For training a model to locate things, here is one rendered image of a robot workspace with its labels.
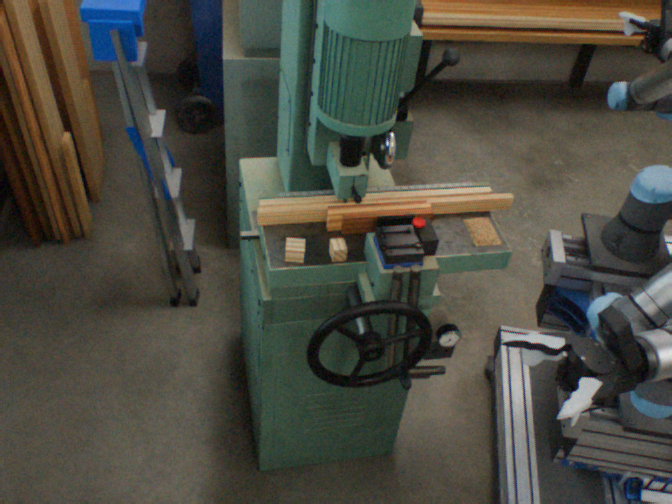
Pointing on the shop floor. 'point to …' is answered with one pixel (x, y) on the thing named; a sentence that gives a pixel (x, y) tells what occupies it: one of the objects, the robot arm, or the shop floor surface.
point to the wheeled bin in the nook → (203, 69)
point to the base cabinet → (312, 387)
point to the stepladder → (145, 132)
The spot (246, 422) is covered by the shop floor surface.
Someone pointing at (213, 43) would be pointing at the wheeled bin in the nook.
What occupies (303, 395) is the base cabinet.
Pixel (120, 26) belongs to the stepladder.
